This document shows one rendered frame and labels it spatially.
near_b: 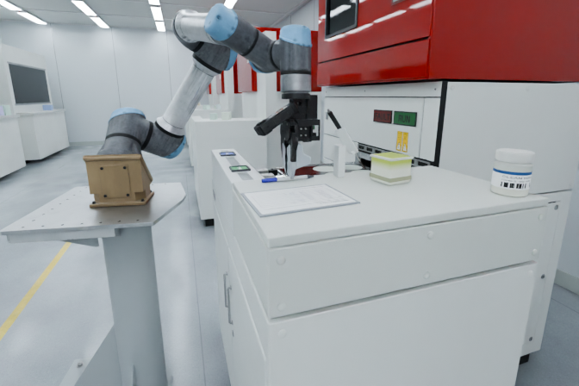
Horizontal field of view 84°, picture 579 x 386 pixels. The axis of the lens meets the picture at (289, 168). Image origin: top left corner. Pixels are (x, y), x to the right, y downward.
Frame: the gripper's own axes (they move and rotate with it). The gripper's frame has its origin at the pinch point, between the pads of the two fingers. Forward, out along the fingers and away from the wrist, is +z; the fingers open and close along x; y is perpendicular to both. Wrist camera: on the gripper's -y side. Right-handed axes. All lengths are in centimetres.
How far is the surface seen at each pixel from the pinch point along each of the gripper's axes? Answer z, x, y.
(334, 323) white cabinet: 20.9, -30.7, -1.9
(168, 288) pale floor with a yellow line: 94, 123, -38
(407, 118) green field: -13, 15, 48
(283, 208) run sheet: 2.2, -20.1, -7.9
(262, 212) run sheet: 2.3, -21.1, -12.2
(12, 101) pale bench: -32, 588, -284
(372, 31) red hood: -44, 31, 43
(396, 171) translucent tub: -1.4, -13.1, 23.0
